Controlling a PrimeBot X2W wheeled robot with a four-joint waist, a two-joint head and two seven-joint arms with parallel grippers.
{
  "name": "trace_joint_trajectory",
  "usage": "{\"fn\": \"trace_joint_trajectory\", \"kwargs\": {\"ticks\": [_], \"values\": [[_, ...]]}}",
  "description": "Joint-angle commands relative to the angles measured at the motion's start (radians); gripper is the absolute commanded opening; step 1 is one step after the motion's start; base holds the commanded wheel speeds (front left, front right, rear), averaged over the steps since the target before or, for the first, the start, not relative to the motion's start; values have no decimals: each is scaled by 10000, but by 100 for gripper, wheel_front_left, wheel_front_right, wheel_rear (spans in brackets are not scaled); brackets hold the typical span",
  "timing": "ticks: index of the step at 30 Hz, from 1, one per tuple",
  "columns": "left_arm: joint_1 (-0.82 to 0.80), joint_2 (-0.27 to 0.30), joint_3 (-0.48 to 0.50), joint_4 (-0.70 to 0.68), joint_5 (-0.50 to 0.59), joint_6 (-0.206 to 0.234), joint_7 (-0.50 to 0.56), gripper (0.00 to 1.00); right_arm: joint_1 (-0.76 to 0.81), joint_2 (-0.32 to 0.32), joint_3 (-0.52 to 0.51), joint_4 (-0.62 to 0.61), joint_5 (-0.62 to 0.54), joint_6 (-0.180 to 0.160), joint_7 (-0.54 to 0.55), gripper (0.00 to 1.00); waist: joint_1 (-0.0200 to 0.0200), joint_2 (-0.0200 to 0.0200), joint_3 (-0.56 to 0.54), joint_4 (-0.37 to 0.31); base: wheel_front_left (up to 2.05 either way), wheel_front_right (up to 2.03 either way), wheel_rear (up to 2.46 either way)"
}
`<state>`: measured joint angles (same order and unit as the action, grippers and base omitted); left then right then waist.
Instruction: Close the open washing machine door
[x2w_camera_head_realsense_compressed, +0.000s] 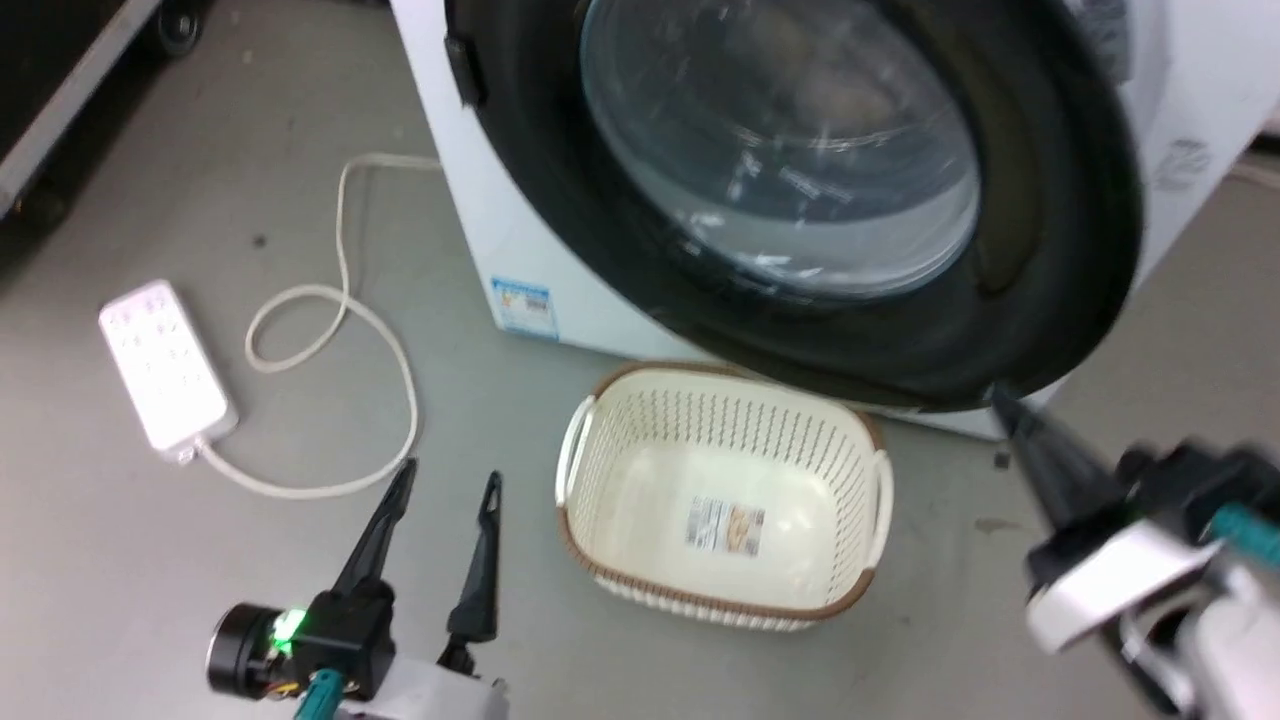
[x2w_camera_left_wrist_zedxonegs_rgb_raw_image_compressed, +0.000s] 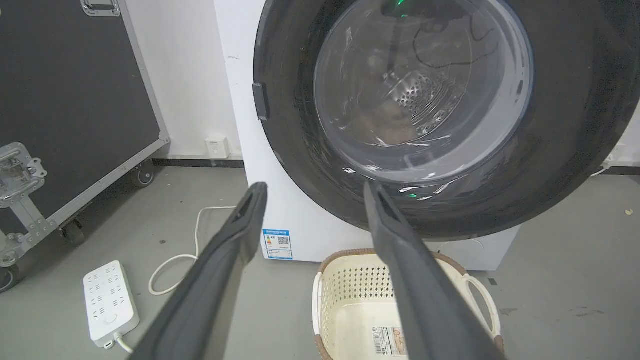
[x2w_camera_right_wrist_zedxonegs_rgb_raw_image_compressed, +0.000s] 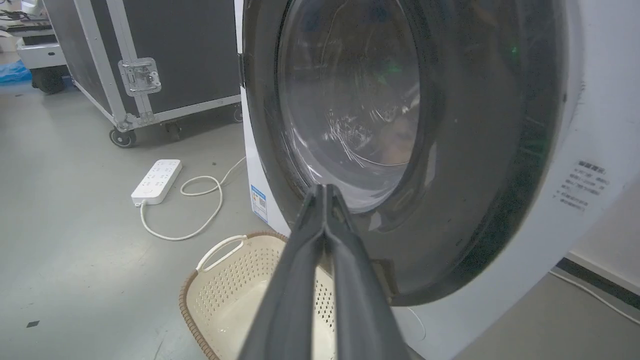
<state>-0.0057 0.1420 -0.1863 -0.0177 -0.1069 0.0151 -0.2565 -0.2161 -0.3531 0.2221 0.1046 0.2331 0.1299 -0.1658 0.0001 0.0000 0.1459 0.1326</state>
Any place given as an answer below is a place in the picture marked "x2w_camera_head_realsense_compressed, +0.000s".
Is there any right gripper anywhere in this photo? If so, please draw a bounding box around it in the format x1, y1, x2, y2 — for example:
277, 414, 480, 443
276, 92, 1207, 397
989, 384, 1280, 657

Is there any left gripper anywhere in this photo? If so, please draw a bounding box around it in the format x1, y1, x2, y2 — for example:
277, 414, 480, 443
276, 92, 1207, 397
205, 457, 512, 720

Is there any black round glass washer door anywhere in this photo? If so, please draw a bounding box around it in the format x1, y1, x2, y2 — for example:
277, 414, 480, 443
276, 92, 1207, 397
444, 0, 1147, 412

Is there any white front-load washing machine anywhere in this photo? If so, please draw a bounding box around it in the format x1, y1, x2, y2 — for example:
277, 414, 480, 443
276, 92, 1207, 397
388, 0, 1280, 442

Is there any cream plastic laundry basket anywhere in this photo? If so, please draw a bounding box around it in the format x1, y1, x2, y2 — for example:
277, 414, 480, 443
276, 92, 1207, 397
555, 362, 894, 633

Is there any blue energy label sticker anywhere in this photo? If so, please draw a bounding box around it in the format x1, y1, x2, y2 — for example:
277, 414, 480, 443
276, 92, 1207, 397
489, 276, 558, 343

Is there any printed basket label sticker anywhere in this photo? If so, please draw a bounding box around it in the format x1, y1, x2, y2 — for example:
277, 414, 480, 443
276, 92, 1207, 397
685, 496, 767, 557

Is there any white power strip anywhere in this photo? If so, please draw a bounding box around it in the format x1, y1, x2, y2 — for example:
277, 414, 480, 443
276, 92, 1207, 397
97, 279, 242, 465

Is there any black caster wheel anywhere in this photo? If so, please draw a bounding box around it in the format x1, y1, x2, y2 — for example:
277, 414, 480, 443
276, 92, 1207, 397
153, 0, 208, 58

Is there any black cart with wheel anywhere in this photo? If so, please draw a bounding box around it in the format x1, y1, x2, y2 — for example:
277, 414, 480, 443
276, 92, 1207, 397
0, 0, 167, 218

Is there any white power strip cable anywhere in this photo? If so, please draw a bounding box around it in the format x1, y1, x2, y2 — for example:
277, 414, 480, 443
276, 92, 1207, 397
194, 153, 446, 500

